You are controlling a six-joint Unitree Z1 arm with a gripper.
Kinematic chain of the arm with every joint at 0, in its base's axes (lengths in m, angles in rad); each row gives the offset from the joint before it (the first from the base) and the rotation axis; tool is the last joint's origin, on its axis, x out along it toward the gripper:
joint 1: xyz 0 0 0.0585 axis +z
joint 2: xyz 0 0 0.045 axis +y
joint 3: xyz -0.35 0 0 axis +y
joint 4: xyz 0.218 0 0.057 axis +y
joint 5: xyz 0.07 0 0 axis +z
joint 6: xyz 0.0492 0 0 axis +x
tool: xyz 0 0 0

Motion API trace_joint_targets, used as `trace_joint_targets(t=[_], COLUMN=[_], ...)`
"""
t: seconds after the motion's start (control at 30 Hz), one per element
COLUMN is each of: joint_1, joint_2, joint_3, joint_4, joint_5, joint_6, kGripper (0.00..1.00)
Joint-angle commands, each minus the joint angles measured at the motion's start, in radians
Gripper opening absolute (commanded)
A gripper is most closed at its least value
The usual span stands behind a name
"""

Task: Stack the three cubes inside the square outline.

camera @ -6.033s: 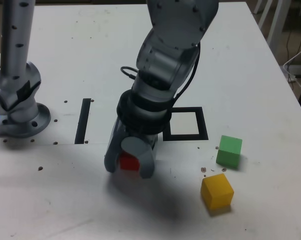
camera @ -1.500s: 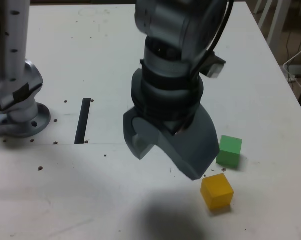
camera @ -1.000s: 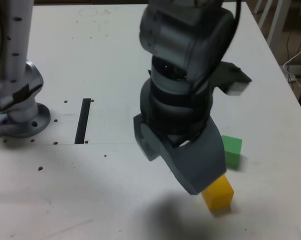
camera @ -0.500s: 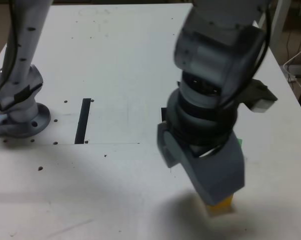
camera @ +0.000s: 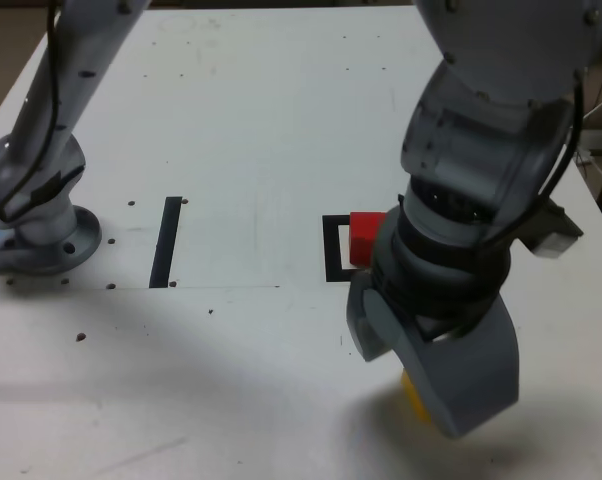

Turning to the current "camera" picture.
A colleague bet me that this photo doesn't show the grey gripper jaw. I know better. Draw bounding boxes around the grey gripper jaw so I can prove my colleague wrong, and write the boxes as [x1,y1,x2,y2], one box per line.
[363,292,521,440]
[345,273,385,362]

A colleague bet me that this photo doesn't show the yellow cube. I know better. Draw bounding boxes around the yellow cube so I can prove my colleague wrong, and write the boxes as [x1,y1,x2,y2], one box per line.
[399,369,435,425]

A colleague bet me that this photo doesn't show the red cube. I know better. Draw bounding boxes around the red cube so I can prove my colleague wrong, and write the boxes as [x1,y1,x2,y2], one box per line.
[349,211,388,266]

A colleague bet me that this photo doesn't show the black tape square outline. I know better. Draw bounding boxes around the black tape square outline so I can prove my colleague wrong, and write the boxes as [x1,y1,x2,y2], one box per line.
[322,214,362,284]

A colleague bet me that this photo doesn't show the black tape strip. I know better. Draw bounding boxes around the black tape strip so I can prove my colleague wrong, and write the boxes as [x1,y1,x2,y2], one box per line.
[148,196,183,290]

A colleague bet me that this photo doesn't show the grey gripper camera box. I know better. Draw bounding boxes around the grey gripper camera box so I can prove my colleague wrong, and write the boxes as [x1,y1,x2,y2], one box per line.
[518,193,585,259]

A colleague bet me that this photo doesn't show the white cable with plug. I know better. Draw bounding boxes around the white cable with plug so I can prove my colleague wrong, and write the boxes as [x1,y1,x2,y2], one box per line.
[575,82,602,187]

